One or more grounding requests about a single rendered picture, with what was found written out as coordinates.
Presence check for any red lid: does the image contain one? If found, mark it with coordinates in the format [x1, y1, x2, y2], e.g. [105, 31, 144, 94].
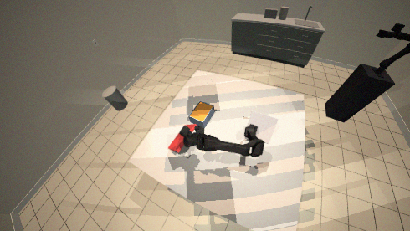
[168, 124, 196, 153]

